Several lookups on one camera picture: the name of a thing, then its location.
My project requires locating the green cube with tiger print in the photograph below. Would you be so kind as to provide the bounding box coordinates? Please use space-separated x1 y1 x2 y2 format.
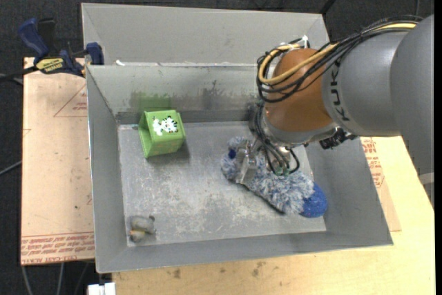
137 109 187 159

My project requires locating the grey metal bin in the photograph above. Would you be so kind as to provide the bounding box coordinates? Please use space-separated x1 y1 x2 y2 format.
81 2 394 274

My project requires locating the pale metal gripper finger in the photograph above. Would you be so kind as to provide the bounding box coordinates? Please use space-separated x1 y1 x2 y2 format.
243 155 258 185
236 147 247 181

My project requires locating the small grey toy animal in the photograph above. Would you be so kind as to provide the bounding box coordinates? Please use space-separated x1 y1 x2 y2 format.
127 215 157 243

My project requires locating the black cylinder on white bracket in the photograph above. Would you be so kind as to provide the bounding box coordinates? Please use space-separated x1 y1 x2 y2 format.
318 128 358 151

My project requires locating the brown cardboard board red print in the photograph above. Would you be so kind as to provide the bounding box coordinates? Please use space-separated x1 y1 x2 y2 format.
20 57 402 266

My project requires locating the blue and white fuzzy slipper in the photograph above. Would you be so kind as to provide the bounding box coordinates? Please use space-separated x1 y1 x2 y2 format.
220 136 329 219

